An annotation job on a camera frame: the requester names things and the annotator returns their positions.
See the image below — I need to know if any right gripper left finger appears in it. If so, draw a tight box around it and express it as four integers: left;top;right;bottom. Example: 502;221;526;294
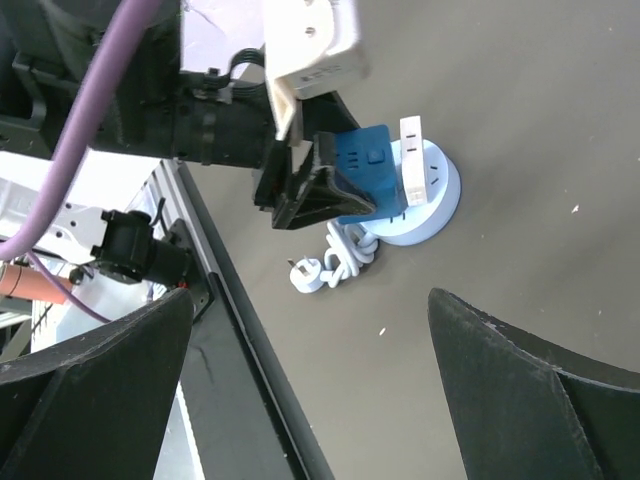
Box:
1;289;193;479

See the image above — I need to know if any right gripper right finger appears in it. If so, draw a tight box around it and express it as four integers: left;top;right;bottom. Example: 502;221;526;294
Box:
428;288;639;479

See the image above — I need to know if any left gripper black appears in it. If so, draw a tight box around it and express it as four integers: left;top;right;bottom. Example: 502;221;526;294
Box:
171;73;375;230

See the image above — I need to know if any blue cube plug adapter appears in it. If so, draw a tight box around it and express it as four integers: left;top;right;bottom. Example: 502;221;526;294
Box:
335;125;407;225

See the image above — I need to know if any light blue round power strip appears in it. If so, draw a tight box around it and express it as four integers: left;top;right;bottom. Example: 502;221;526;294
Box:
289;140;461;294

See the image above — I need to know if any white plug adapter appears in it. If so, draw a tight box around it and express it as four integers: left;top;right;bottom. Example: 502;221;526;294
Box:
400;115;428;207

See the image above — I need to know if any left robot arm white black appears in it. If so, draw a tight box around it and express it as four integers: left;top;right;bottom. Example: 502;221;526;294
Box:
1;1;375;230

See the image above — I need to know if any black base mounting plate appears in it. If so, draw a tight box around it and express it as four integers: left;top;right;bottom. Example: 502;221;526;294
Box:
156;161;333;479

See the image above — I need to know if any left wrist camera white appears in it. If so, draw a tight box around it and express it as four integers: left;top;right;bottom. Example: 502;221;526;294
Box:
262;0;370;141

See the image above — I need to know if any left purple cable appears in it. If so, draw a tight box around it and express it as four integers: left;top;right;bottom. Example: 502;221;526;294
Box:
0;0;166;324

